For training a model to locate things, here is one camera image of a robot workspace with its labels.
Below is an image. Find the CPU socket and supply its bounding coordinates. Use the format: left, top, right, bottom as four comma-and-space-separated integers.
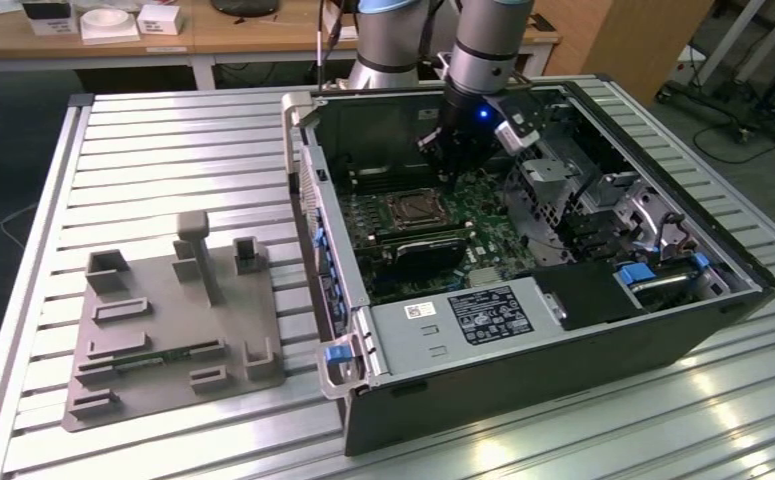
385, 189, 455, 235

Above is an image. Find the black floor cable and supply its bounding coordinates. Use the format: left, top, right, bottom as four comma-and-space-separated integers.
693, 124, 775, 164

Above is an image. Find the silver square CPU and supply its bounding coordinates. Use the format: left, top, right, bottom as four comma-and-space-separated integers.
401, 197, 441, 224

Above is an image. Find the white box with round hollow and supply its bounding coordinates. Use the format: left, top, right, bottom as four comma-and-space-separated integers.
79, 8, 142, 46

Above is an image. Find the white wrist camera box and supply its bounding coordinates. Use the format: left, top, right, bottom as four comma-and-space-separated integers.
486, 92, 543, 152

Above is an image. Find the green RAM stick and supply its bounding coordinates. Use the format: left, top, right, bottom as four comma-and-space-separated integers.
114, 349, 195, 374

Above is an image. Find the grey parts rack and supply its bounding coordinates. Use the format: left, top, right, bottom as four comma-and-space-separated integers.
59, 209, 289, 434

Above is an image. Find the black round object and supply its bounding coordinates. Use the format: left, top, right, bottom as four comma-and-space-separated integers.
210, 0, 281, 15

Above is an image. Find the black graphics card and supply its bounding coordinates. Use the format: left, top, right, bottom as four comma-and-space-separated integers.
383, 234, 469, 287

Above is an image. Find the wooden cabinet panel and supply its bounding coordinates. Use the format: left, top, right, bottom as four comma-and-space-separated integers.
543, 0, 716, 106

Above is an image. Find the blue disk carrier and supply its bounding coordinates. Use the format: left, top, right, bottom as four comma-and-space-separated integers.
617, 262, 656, 291

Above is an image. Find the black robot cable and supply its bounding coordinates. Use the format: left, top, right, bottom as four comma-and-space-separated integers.
313, 0, 349, 94

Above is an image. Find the metal socket cover frame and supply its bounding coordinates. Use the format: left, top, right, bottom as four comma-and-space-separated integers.
386, 189, 455, 234

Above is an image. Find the black open PC case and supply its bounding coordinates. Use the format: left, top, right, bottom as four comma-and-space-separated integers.
279, 74, 775, 457

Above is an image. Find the wheeled equipment cart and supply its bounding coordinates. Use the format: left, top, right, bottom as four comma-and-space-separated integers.
653, 0, 775, 146

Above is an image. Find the green motherboard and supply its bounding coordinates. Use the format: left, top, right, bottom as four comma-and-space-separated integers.
339, 164, 542, 306

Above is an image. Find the white box with black top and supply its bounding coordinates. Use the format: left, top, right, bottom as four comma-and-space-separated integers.
23, 0, 75, 37

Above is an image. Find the white printed cardboard box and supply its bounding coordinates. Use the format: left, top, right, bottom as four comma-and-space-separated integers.
136, 3, 186, 36

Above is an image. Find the wooden desk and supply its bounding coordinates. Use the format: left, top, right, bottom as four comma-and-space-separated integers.
0, 0, 562, 91

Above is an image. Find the silver power supply unit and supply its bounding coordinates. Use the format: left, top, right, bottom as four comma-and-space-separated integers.
367, 277, 562, 376

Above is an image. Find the metal disk bay cage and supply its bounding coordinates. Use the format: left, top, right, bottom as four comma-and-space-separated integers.
506, 102, 636, 266

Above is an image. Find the black plastic shroud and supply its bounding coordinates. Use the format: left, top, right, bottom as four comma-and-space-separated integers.
533, 262, 649, 332

